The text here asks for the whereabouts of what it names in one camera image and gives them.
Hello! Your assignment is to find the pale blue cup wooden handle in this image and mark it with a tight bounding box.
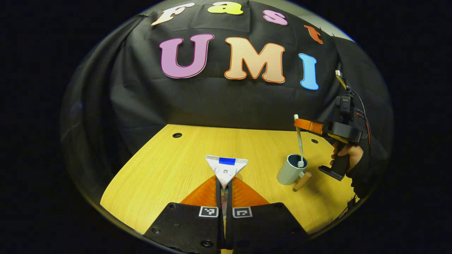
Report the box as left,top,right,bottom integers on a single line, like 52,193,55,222
276,154,313,191

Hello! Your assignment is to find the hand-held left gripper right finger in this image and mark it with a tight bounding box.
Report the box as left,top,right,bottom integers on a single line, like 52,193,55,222
226,176,309,254

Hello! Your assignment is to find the white toothpaste tube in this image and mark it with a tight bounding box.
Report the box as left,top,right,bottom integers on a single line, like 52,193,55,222
206,155,249,201

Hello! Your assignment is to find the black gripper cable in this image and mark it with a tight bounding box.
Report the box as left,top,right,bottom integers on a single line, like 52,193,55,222
352,91,372,156

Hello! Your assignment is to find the black backdrop cloth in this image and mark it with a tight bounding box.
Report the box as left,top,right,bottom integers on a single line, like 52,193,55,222
60,0,394,212

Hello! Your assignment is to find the white toothbrush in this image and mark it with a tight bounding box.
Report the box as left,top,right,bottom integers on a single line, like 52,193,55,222
294,114,305,168

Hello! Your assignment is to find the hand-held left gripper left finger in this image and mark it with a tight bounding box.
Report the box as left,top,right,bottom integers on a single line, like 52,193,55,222
143,175,227,254

